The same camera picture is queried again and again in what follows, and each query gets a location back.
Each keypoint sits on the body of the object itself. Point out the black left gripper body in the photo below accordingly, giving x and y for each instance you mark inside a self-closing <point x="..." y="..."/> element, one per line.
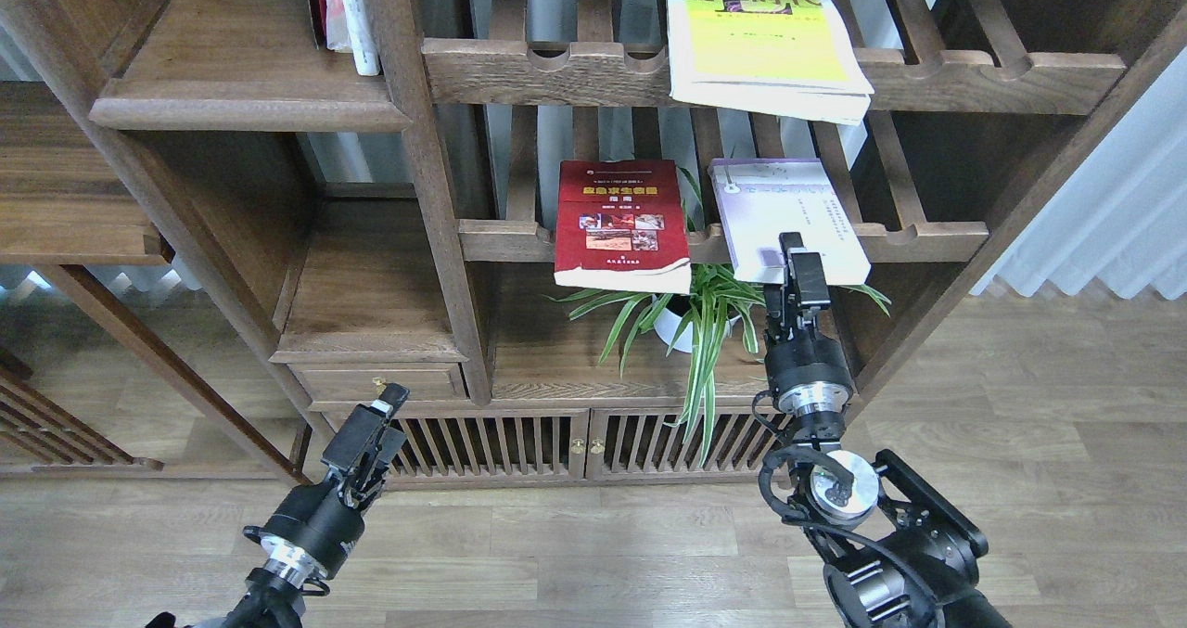
<point x="315" y="520"/>

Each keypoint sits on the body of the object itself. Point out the white lavender book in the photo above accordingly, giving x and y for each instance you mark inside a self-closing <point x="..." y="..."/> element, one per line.
<point x="759" y="199"/>

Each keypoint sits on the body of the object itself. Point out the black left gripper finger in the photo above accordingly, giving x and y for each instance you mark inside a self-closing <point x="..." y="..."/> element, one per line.
<point x="345" y="453"/>
<point x="377" y="461"/>

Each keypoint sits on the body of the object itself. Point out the dark wooden bookshelf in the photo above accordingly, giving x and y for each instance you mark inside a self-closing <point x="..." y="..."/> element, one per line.
<point x="353" y="228"/>

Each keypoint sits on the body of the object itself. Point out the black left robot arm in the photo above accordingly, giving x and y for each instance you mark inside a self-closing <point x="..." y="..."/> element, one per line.
<point x="275" y="591"/>

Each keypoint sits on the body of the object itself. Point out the white curtain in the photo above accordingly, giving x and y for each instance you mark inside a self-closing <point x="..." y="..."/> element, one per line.
<point x="1121" y="217"/>

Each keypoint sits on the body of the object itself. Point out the green spider plant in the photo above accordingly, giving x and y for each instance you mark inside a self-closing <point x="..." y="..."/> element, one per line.
<point x="719" y="300"/>

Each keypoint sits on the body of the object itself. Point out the white plant pot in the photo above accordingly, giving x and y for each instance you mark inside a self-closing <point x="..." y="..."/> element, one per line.
<point x="668" y="321"/>

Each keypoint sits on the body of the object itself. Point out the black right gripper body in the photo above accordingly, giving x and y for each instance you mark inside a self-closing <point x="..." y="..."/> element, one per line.
<point x="806" y="359"/>

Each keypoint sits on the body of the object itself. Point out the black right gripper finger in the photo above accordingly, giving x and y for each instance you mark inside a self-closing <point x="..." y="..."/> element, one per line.
<point x="777" y="329"/>
<point x="804" y="294"/>

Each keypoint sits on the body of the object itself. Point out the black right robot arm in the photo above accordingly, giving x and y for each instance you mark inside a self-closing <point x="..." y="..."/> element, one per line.
<point x="895" y="553"/>

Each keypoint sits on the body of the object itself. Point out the white upright book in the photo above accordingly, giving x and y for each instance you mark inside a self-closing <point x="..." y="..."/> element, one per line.
<point x="347" y="28"/>

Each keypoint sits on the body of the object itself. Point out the yellow green book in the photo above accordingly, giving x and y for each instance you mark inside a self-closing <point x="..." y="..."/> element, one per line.
<point x="780" y="57"/>

